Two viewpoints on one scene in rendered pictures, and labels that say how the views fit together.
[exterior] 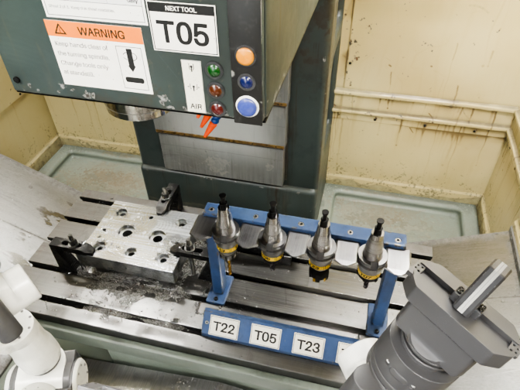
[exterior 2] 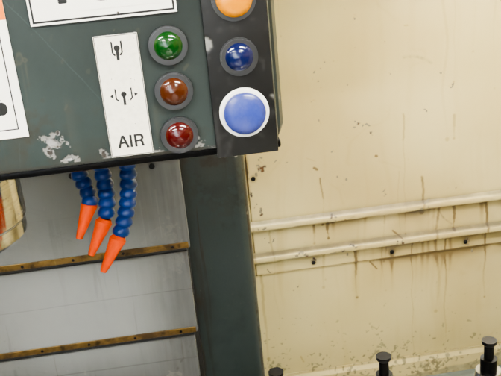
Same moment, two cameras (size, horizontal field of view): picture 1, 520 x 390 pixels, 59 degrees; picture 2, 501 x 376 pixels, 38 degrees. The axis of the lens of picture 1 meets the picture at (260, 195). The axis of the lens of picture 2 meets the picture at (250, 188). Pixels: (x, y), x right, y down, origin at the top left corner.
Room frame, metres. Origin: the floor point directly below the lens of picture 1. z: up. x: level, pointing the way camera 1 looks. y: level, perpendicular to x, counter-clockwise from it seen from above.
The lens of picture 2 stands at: (0.11, 0.19, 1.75)
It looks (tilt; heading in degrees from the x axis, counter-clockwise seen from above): 20 degrees down; 340
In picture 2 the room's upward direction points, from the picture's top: 5 degrees counter-clockwise
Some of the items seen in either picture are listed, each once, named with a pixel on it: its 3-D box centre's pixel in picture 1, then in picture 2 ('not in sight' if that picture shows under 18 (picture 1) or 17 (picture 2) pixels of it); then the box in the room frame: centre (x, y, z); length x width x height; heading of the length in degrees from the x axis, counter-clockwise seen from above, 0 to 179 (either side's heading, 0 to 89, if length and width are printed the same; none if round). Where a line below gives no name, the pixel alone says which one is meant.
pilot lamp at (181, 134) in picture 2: (217, 109); (179, 135); (0.61, 0.06, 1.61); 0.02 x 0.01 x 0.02; 75
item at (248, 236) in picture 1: (248, 236); not in sight; (0.71, 0.03, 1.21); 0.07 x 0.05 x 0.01; 165
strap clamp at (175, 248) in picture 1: (193, 257); not in sight; (0.85, 0.19, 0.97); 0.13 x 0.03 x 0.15; 75
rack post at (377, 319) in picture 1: (386, 288); not in sight; (0.68, -0.31, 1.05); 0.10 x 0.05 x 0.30; 165
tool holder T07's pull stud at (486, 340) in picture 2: (379, 226); (488, 354); (0.64, -0.24, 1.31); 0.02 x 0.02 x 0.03
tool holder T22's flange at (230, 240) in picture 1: (226, 232); not in sight; (0.72, 0.08, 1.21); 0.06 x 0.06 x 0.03
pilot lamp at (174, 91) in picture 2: (215, 90); (174, 91); (0.61, 0.06, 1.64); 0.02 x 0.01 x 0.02; 75
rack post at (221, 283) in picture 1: (216, 256); not in sight; (0.79, 0.12, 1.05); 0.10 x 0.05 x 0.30; 165
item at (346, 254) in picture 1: (346, 253); not in sight; (0.65, -0.19, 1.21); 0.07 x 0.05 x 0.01; 165
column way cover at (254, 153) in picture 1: (217, 116); (58, 302); (1.30, 0.13, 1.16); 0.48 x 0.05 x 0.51; 75
